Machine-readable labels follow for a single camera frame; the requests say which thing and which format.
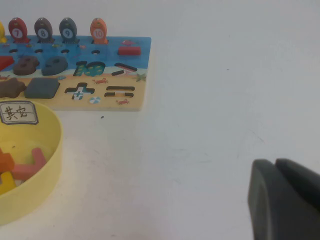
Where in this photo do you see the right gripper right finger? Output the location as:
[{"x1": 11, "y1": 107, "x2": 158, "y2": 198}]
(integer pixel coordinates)
[{"x1": 275, "y1": 157, "x2": 320, "y2": 201}]

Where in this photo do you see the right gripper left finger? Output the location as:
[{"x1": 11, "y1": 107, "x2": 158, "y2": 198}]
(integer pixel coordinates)
[{"x1": 247, "y1": 158, "x2": 320, "y2": 240}]

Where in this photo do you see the ocean-print wooden puzzle board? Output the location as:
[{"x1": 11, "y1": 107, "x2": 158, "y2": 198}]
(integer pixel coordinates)
[{"x1": 0, "y1": 35, "x2": 153, "y2": 112}]

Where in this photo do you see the yellow plastic bowl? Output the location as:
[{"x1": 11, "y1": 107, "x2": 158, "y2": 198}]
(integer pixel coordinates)
[{"x1": 0, "y1": 99, "x2": 64, "y2": 227}]

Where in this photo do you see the red wooden minus bar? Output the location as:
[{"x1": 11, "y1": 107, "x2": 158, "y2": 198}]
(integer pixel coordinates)
[{"x1": 117, "y1": 45, "x2": 142, "y2": 57}]

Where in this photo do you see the pink wooden greater-than sign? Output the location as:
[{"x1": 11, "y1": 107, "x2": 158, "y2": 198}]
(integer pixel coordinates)
[{"x1": 10, "y1": 147, "x2": 48, "y2": 180}]

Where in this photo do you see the orange wooden fish ten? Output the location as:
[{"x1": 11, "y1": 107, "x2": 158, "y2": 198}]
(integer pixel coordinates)
[{"x1": 89, "y1": 17, "x2": 109, "y2": 45}]

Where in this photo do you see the grey wooden number nine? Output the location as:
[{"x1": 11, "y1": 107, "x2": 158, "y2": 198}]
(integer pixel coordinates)
[{"x1": 41, "y1": 55, "x2": 69, "y2": 77}]

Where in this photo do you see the grey wooden square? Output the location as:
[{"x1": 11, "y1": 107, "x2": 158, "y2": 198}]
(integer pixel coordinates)
[{"x1": 23, "y1": 77, "x2": 61, "y2": 100}]

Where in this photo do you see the grey wooden fish nine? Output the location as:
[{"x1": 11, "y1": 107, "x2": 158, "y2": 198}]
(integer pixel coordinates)
[{"x1": 58, "y1": 17, "x2": 81, "y2": 45}]

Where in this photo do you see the orange wooden plus sign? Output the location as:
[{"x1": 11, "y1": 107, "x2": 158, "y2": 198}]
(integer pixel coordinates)
[{"x1": 0, "y1": 146, "x2": 16, "y2": 176}]

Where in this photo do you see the brown wooden number eight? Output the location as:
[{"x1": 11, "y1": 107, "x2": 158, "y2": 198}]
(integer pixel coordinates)
[{"x1": 12, "y1": 55, "x2": 40, "y2": 77}]

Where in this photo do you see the brown wooden star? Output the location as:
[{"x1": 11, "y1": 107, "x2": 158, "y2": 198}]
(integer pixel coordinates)
[{"x1": 0, "y1": 77, "x2": 27, "y2": 99}]

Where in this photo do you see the brown wooden fish eight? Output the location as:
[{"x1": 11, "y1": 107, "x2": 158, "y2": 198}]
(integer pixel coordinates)
[{"x1": 33, "y1": 17, "x2": 55, "y2": 44}]

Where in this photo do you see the red wooden number seven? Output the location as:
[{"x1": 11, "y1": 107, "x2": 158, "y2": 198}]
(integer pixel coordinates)
[{"x1": 0, "y1": 55, "x2": 15, "y2": 72}]

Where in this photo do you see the red wooden fish seven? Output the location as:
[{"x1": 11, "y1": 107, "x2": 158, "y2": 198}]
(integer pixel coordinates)
[{"x1": 7, "y1": 17, "x2": 31, "y2": 44}]

